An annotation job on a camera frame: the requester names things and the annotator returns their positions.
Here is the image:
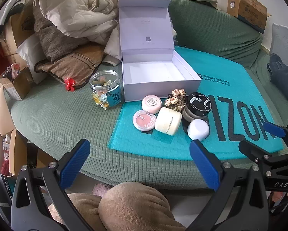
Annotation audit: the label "person's right hand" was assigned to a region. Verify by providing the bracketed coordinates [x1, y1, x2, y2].
[269, 191, 288, 204]

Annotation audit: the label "pink fluffy slipper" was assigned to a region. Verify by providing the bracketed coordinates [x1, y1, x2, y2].
[92, 183, 113, 196]

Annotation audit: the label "clear jar of hair clips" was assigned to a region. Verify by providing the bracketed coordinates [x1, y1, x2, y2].
[89, 70, 122, 110]

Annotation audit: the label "blue jeans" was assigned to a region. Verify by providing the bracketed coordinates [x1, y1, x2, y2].
[266, 54, 288, 101]

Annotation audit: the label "white hinged gift box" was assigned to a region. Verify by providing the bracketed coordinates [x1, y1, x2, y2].
[117, 0, 202, 102]

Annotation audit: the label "white round case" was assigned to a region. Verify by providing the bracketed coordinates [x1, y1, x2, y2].
[187, 119, 210, 141]

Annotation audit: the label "stacked cardboard boxes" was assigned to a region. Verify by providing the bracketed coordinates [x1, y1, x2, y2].
[0, 10, 36, 58]

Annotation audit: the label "green sofa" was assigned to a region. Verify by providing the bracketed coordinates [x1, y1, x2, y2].
[4, 0, 288, 190]

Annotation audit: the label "white cloth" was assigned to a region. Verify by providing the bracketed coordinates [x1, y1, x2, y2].
[270, 23, 288, 56]

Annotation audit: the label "pink blush compact clear lid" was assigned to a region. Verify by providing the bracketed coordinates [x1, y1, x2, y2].
[133, 110, 157, 131]

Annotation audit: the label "red ribbon bow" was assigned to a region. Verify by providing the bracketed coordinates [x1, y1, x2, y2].
[64, 77, 76, 92]

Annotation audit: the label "gold bear hair claw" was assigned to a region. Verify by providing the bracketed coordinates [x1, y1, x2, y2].
[164, 96, 188, 113]

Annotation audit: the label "cream cosmetic jar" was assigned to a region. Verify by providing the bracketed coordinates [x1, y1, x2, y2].
[154, 107, 182, 136]

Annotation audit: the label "teal bubble mailer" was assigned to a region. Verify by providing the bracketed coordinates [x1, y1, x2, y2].
[107, 46, 288, 161]

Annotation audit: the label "cardboard box with blue print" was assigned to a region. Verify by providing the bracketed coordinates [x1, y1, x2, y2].
[221, 0, 272, 33]

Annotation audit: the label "open cardboard box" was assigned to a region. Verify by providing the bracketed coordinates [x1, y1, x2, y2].
[0, 64, 36, 101]

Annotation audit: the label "brown knit garment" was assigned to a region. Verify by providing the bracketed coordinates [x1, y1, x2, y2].
[33, 7, 87, 63]

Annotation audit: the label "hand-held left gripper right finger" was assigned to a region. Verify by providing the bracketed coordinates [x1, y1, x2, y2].
[186, 140, 273, 231]

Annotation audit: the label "brown bear hair claw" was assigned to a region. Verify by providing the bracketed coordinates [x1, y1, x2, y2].
[168, 89, 186, 99]

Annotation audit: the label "pink compact with white label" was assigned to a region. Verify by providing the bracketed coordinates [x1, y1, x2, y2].
[141, 95, 162, 114]

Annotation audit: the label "large cardboard box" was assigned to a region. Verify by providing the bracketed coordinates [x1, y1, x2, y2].
[0, 83, 27, 176]

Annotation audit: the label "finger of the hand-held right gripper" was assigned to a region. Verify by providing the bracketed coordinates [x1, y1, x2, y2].
[263, 122, 288, 154]
[239, 140, 288, 166]

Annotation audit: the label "brown striped pillow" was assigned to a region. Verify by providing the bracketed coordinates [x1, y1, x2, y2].
[34, 44, 108, 89]

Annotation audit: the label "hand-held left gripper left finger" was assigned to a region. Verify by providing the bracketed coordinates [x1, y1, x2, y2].
[11, 139, 96, 231]

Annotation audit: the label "white pillow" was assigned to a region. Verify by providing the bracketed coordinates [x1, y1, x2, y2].
[16, 32, 47, 83]

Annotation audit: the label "beige duvet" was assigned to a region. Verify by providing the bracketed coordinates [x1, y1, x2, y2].
[33, 0, 167, 65]

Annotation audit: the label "black lid cosmetic jar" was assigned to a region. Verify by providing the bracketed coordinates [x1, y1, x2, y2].
[182, 92, 212, 121]

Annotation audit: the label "person's brown trousers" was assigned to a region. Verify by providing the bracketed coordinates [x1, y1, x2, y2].
[52, 182, 185, 231]

